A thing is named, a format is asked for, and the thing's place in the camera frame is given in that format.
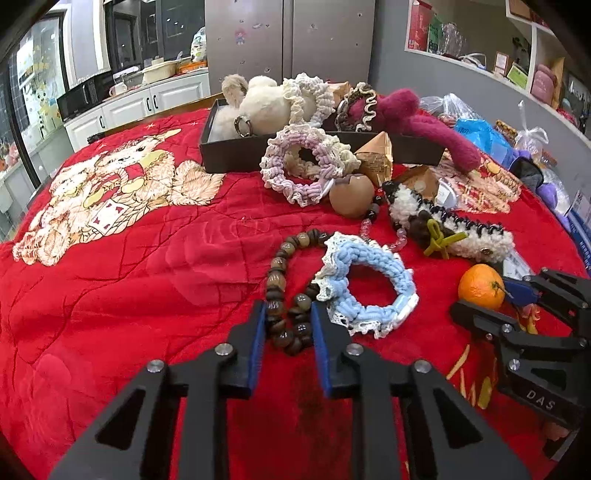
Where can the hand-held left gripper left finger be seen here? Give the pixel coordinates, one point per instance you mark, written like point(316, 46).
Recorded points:
point(256, 344)

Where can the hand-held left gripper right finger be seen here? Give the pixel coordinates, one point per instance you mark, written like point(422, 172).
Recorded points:
point(323, 353)

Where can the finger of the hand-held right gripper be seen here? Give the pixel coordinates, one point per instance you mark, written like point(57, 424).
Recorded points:
point(475, 316)
point(519, 291)

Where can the tangerine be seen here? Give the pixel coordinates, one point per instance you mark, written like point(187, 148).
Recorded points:
point(478, 286)

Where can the gold pyramid packet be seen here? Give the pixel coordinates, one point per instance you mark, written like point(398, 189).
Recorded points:
point(340, 91)
point(418, 184)
point(376, 157)

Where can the black box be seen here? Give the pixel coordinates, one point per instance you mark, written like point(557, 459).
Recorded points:
point(231, 154)

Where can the cream crochet scrunchie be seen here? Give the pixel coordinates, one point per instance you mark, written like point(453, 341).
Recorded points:
point(344, 154)

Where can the blue white carton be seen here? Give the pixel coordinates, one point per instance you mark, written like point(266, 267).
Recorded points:
point(579, 226)

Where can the olive green bow hair clip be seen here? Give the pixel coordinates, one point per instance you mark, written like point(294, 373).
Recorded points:
point(434, 230)

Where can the purple plush toy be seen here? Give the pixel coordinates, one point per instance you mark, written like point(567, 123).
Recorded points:
point(554, 194)

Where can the blue crochet scrunchie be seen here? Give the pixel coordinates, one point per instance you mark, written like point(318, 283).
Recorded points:
point(369, 258)

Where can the red bear printed blanket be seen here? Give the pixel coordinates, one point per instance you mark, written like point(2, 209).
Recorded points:
point(138, 300)

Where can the knotted clear plastic bag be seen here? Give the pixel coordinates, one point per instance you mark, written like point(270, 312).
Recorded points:
point(533, 138)

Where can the brown egg-shaped toy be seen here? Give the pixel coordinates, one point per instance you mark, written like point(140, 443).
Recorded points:
point(351, 196)

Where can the blue plastic bag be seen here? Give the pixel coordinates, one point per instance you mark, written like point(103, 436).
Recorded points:
point(480, 136)

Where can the maroon plush headband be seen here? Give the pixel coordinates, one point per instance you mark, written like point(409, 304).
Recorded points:
point(434, 134)

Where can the pink purple crochet scrunchie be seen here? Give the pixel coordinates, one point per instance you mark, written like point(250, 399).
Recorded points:
point(277, 161)

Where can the pink pouch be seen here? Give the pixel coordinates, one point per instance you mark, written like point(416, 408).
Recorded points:
point(544, 83)

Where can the black white frilly scrunchie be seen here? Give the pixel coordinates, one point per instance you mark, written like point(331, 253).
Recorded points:
point(364, 110)

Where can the cream plush toy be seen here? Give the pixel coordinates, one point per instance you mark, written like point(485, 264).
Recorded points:
point(263, 106)

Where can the white crochet scrunchie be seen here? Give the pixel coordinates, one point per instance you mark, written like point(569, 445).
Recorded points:
point(314, 99)

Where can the white kitchen cabinets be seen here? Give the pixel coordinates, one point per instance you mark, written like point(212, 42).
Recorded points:
point(175, 94)

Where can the green packet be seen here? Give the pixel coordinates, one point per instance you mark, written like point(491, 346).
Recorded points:
point(435, 34)

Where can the red box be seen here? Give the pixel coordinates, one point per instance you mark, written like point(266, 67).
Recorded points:
point(418, 27)

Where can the white pot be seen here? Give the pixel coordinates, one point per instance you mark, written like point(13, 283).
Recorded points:
point(159, 71)

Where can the white mug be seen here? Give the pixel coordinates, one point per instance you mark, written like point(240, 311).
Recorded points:
point(117, 89)

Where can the black microwave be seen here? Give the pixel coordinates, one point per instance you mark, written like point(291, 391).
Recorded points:
point(83, 97)

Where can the silver refrigerator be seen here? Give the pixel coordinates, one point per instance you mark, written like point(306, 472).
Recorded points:
point(295, 41)

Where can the glass sliding door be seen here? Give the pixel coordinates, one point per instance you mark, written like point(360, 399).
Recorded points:
point(32, 92)

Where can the white wall shelf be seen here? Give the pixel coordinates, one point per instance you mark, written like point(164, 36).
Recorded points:
point(521, 87)

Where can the dark glass wall cabinet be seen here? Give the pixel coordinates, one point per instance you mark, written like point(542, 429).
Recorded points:
point(152, 32)

